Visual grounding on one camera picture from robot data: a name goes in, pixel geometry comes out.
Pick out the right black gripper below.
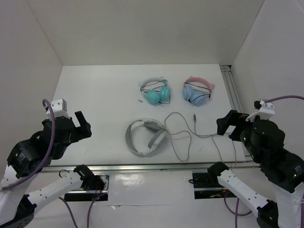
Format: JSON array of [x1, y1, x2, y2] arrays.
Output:
[[215, 107, 261, 161]]

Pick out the grey headphone cable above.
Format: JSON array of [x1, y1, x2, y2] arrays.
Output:
[[164, 112, 238, 168]]

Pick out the grey white headphones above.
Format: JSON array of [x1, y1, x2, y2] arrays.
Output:
[[124, 118, 167, 158]]

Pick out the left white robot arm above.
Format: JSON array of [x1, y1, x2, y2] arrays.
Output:
[[0, 111, 105, 228]]

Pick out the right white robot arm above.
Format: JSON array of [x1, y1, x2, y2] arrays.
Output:
[[207, 110, 304, 228]]

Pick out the blue pink cat-ear headphones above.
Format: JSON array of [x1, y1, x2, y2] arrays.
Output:
[[182, 76, 215, 106]]

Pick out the teal cat-ear headphones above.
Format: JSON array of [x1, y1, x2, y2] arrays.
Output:
[[139, 77, 171, 105]]

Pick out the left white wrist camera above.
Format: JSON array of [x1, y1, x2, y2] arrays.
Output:
[[43, 98, 69, 120]]

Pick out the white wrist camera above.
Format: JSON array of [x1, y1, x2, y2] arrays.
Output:
[[43, 98, 69, 120], [246, 100, 275, 122]]

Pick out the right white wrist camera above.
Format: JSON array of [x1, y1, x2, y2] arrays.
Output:
[[246, 100, 275, 122]]

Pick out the aluminium front rail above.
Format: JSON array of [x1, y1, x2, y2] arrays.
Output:
[[42, 161, 259, 173]]

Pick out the aluminium side rail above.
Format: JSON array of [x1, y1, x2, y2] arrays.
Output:
[[219, 65, 243, 113]]

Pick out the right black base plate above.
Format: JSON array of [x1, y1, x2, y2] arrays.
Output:
[[188, 173, 236, 200]]

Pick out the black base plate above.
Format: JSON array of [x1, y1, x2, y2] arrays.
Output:
[[64, 175, 109, 202], [188, 173, 236, 200]]

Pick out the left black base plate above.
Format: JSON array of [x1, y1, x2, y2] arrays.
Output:
[[64, 175, 109, 202]]

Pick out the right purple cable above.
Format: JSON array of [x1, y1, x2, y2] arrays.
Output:
[[263, 95, 304, 103]]

